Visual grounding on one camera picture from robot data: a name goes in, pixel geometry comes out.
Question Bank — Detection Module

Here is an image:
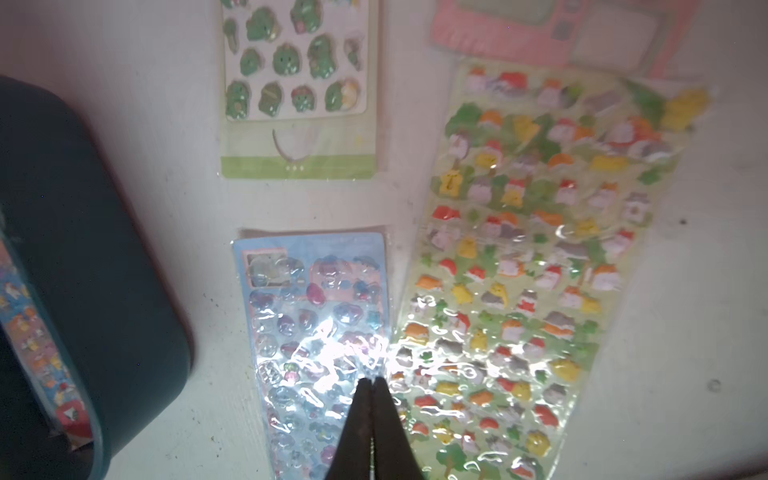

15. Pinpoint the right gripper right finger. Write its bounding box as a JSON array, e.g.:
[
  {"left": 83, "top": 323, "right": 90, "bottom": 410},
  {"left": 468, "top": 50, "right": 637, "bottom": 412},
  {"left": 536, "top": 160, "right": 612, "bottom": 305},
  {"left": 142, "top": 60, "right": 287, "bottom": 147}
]
[{"left": 371, "top": 377, "right": 424, "bottom": 480}]

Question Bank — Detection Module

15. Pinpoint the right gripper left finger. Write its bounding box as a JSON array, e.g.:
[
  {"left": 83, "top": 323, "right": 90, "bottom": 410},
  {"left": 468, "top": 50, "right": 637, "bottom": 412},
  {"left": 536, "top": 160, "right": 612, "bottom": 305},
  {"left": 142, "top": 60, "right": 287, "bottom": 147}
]
[{"left": 325, "top": 378, "right": 373, "bottom": 480}]

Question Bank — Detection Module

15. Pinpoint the green animal sticker sheet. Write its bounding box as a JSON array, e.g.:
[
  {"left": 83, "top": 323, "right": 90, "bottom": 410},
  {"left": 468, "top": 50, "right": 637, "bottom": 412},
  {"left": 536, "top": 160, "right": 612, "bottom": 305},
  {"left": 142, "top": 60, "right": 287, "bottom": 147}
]
[{"left": 387, "top": 58, "right": 713, "bottom": 479}]

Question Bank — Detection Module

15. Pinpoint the teal storage box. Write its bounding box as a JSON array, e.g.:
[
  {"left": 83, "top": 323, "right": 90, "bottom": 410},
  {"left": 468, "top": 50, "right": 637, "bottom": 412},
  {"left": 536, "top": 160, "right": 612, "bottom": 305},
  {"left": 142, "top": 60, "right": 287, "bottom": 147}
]
[{"left": 1, "top": 77, "right": 192, "bottom": 479}]

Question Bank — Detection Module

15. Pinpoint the red blue sticker sheet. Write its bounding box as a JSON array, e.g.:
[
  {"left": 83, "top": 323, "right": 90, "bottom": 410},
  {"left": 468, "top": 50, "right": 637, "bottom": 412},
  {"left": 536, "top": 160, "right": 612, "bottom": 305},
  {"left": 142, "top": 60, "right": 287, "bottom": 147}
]
[{"left": 1, "top": 243, "right": 93, "bottom": 450}]

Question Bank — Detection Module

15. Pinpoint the white animal sticker sheet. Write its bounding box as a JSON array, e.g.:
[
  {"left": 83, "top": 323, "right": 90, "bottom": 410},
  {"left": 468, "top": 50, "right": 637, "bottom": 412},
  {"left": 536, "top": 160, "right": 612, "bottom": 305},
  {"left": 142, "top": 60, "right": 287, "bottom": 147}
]
[{"left": 220, "top": 0, "right": 380, "bottom": 180}]

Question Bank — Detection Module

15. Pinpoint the pink sticker sheet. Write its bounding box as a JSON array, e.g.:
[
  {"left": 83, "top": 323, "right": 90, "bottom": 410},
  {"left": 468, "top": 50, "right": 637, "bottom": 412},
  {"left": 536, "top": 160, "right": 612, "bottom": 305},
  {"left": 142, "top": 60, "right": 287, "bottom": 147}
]
[{"left": 430, "top": 0, "right": 699, "bottom": 78}]

